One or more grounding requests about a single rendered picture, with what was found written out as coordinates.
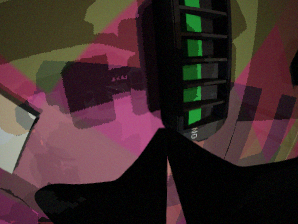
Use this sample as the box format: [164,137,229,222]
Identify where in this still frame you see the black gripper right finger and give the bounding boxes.
[165,128,298,224]

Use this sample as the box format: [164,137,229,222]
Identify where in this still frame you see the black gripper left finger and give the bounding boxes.
[35,128,168,224]

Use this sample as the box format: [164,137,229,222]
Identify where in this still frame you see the black cube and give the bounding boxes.
[291,52,298,85]

